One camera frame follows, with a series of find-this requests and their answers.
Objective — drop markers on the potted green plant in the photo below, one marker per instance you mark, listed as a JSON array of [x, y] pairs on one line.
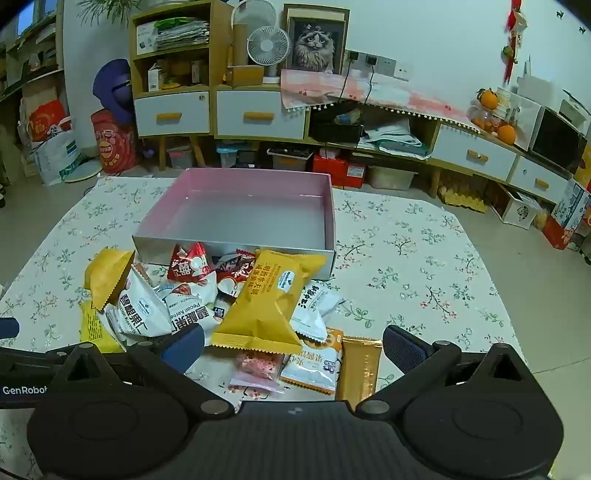
[[99, 5]]

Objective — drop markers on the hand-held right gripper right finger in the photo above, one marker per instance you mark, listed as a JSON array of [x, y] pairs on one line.
[[404, 348]]

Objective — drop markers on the blue lid storage bin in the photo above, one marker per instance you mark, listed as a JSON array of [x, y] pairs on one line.
[[228, 157]]

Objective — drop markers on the bag of oranges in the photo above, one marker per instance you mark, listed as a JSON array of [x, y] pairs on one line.
[[482, 121]]

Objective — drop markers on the pink checked cloth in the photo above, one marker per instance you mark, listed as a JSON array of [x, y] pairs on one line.
[[323, 87]]

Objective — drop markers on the white printed box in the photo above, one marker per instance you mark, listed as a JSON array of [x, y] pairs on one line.
[[521, 210]]

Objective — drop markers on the white sack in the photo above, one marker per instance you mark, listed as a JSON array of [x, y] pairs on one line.
[[55, 159]]

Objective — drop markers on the large yellow snack packet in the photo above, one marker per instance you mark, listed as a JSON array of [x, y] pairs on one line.
[[268, 304]]

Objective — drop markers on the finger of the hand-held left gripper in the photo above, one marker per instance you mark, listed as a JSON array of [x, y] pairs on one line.
[[8, 328], [27, 362]]

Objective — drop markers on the white nut snack packet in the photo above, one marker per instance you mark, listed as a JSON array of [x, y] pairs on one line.
[[138, 309], [189, 309]]

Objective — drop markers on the white microwave oven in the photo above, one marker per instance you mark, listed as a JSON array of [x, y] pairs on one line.
[[556, 138]]

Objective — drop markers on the tall wooden shelf cabinet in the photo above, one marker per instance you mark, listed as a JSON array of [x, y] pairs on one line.
[[217, 55]]

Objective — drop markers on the white packet black lettering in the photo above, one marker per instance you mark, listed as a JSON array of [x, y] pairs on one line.
[[314, 309]]

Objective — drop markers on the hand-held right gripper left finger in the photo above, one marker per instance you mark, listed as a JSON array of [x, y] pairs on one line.
[[184, 348]]

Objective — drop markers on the red printed bag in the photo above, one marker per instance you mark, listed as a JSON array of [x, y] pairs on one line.
[[113, 147]]

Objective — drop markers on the blue white carton box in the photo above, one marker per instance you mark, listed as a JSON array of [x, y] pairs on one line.
[[570, 203]]

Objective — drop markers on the red hanging decoration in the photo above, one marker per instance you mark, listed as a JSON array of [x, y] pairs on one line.
[[512, 32]]

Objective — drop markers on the small white carton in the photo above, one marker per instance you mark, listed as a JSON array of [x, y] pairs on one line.
[[154, 77]]

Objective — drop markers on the red yellow gift boxes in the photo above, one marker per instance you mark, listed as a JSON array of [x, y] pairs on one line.
[[584, 166]]

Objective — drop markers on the low wooden cabinet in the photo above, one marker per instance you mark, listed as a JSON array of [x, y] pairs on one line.
[[433, 136]]

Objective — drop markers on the red snack packet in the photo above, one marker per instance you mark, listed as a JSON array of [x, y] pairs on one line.
[[233, 277], [187, 267]]

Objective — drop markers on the folded white cloths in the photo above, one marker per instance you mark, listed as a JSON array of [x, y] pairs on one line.
[[392, 138]]

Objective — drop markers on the orange fruit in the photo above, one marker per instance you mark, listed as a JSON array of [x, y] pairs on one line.
[[488, 98], [506, 133]]

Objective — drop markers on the stack of papers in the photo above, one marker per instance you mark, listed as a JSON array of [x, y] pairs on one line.
[[182, 34]]

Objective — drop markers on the pink cardboard box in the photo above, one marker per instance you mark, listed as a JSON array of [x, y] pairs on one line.
[[258, 207]]

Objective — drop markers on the round white base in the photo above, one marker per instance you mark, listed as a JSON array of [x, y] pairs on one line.
[[83, 173]]

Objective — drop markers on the translucent white storage bin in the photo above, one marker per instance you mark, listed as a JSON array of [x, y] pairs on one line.
[[390, 177]]

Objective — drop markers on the framed cat picture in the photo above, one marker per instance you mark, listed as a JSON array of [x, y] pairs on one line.
[[314, 44]]

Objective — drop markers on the gold foil snack bar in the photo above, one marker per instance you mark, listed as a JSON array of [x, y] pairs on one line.
[[360, 369]]

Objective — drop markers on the pink clear snack packet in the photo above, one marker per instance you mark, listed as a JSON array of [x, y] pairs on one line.
[[256, 369]]

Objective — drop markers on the yellow egg tray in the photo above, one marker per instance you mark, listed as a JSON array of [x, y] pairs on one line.
[[461, 198]]

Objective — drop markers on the small white desk fan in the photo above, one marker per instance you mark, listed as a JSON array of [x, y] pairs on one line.
[[268, 44]]

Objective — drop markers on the small clear storage bin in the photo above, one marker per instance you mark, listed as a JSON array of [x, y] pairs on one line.
[[180, 159]]

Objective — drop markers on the orange white snack packet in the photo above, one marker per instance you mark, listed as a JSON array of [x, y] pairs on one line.
[[311, 367]]

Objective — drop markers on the grey wall socket panel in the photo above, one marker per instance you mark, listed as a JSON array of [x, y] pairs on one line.
[[385, 64]]

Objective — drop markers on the brown cardboard box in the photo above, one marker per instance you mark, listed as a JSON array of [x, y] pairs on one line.
[[247, 76]]

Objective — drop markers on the orange red bag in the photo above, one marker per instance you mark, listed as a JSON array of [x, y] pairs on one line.
[[46, 117]]

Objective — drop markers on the cluttered storage shelf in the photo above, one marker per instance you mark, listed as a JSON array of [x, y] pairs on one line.
[[27, 76]]

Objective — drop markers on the red cardboard box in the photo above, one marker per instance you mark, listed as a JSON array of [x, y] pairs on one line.
[[339, 170]]

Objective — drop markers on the small yellow snack packet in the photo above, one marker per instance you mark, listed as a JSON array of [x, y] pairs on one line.
[[94, 330]]

